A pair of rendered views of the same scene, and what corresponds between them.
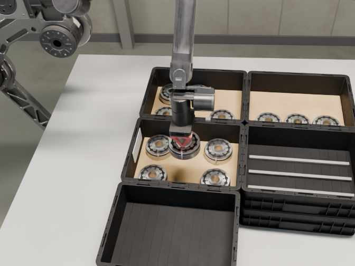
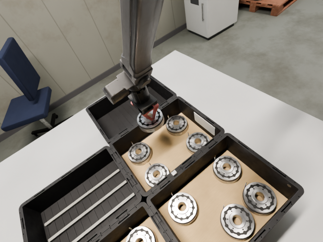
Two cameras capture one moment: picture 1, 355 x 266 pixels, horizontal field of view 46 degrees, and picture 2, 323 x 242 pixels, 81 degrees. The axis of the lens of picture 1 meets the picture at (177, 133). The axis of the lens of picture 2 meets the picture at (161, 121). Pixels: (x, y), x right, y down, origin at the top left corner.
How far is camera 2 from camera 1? 1.42 m
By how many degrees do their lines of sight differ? 78
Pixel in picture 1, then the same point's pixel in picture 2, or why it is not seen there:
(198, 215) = not seen: hidden behind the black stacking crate
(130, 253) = not seen: hidden behind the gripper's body
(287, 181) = (97, 198)
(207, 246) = (118, 126)
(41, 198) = (233, 93)
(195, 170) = (161, 152)
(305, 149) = not seen: outside the picture
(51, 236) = (203, 90)
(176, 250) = (130, 113)
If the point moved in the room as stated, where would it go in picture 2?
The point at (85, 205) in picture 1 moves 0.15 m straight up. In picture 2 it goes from (209, 109) to (209, 90)
